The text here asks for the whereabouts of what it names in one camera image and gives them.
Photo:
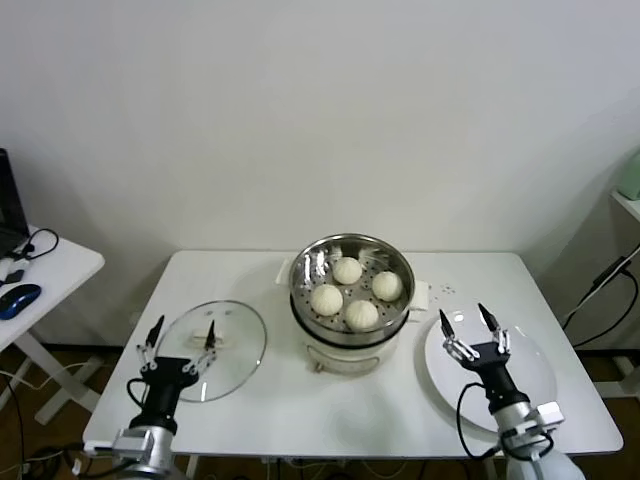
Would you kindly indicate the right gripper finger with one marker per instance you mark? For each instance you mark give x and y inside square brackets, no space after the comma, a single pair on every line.
[455,345]
[497,332]

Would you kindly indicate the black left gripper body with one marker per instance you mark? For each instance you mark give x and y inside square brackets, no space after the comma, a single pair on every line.
[167,380]

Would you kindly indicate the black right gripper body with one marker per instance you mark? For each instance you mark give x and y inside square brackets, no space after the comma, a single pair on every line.
[492,370]

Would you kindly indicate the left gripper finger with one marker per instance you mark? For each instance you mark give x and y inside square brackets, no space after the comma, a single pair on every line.
[207,347]
[150,342]

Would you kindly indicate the white steamed baozi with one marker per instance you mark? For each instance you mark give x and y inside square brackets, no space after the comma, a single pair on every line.
[326,300]
[347,270]
[387,286]
[362,315]

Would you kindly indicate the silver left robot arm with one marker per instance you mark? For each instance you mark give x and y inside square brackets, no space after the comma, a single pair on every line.
[145,450]

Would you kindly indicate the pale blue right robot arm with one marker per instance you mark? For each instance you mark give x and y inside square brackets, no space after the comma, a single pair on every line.
[520,432]

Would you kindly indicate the stainless steel steamer basket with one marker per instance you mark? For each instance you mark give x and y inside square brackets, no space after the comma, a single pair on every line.
[310,265]

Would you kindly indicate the glass pot lid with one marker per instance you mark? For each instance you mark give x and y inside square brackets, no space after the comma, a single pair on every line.
[240,345]

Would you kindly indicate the white round plate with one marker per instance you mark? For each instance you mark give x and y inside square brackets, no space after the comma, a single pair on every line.
[535,370]

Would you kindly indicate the white electric cooker base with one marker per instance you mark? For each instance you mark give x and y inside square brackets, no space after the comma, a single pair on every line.
[345,357]

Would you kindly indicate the white side table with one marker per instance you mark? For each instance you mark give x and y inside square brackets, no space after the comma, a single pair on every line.
[65,265]

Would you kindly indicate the blue computer mouse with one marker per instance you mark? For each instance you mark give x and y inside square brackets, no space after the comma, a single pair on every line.
[17,300]

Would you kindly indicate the small black adapter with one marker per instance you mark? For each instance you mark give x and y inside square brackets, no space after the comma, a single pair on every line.
[13,276]

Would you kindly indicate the white shelf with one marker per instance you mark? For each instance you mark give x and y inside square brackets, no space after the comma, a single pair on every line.
[627,202]

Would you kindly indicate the black monitor screen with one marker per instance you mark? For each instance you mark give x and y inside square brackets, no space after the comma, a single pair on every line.
[10,200]

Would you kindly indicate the pale green appliance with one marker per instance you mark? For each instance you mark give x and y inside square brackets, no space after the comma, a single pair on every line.
[631,175]

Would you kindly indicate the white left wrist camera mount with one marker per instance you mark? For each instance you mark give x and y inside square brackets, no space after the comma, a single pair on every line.
[97,446]

